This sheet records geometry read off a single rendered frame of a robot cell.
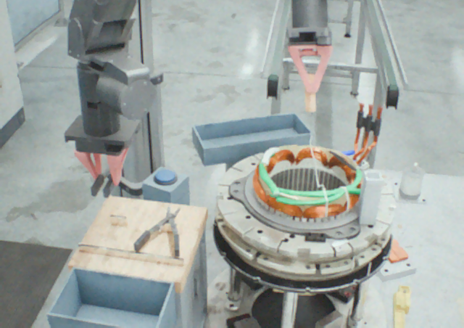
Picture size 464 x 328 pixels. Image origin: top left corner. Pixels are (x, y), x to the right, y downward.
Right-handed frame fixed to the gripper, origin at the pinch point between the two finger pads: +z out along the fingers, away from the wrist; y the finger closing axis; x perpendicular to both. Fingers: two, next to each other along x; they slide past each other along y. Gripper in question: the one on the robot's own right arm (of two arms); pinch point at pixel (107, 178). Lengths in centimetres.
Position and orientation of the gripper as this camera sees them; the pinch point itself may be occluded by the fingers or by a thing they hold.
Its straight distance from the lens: 93.1
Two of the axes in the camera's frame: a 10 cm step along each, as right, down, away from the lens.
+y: 9.9, 1.0, -1.2
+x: 1.6, -5.3, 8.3
